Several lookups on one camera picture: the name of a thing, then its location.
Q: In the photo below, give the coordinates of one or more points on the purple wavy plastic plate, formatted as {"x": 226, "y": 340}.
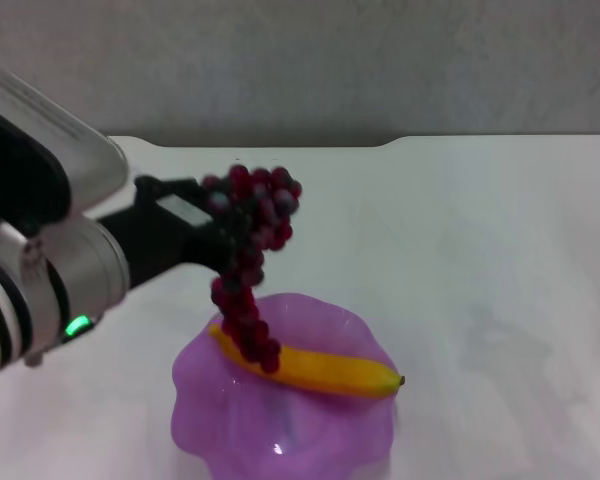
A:
{"x": 280, "y": 430}

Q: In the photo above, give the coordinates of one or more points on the yellow banana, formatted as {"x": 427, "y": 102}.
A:
{"x": 340, "y": 372}

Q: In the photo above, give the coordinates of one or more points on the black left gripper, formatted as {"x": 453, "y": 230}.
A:
{"x": 155, "y": 235}

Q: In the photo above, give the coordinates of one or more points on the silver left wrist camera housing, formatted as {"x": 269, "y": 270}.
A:
{"x": 55, "y": 140}

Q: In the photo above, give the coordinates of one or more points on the dark red grape bunch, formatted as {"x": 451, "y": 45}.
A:
{"x": 260, "y": 210}

